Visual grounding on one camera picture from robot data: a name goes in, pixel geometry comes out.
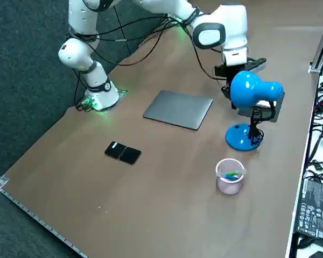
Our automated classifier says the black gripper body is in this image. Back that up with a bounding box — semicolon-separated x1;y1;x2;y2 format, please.
225;63;248;81

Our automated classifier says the blue desk lamp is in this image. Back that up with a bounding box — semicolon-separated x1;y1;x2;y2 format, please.
225;70;286;152

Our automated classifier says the silver laptop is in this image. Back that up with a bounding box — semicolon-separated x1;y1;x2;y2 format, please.
143;90;214;132

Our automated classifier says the black mouse pad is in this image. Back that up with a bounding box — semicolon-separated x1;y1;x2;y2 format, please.
237;92;283;124

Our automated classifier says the blue pen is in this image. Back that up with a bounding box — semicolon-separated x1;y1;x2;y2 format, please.
217;173;240;181

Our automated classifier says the pale pink pen cup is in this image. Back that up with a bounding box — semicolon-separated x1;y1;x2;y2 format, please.
215;158;248;195

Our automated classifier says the black folding phone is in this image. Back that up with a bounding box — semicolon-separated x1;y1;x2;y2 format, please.
104;141;142;166

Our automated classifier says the black labelled power adapter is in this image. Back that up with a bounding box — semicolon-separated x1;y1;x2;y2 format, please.
295;177;323;240

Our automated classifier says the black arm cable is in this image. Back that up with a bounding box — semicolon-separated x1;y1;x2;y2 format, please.
90;25;165;67
181;16;227;81

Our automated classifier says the aluminium frame profile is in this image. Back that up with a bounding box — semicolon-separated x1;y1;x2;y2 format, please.
308;0;323;74

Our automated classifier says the aluminium table edge rail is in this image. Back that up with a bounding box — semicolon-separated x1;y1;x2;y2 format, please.
0;171;88;258

